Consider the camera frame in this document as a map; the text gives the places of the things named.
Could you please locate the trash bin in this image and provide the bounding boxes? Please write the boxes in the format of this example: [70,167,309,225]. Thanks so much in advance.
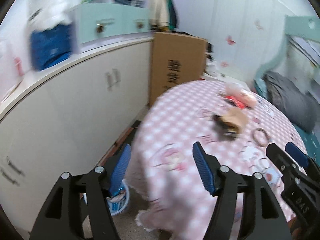
[101,179,130,216]

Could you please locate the grey folded blanket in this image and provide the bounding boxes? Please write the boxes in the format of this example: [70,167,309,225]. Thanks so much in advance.
[263,71,318,133]

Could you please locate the pink plastic bag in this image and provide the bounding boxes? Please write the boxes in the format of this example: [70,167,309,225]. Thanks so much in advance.
[225,83,257,108]

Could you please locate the red snack wrapper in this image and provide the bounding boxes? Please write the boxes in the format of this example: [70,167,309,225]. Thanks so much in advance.
[220,93,246,109]

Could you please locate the pink checkered tablecloth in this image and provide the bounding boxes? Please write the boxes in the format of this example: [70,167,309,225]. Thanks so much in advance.
[125,80,305,239]

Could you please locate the white low cabinet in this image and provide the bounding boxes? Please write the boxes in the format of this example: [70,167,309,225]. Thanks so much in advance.
[1,41,151,231]

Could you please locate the white wardrobe doors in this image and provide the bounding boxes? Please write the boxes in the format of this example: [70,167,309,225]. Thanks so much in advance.
[174,0,291,85]

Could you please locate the large cardboard box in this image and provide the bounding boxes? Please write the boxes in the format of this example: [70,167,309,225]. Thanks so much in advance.
[149,32,207,106]

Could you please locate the white red plastic bag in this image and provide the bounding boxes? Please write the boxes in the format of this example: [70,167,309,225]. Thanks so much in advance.
[0,38,24,103]

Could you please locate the blue shopping bag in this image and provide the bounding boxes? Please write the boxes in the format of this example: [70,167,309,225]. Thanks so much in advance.
[30,24,72,71]

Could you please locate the hanging clothes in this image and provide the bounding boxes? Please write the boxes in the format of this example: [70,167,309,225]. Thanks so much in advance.
[148,0,178,32]

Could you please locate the mint drawer unit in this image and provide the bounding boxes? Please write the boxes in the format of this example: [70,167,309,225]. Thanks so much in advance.
[73,3,151,53]

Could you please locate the brown hair ring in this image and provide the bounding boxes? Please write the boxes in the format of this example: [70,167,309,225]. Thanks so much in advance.
[251,127,270,147]

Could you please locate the teal bed frame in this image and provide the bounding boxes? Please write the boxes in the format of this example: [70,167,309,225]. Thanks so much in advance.
[254,16,319,94]

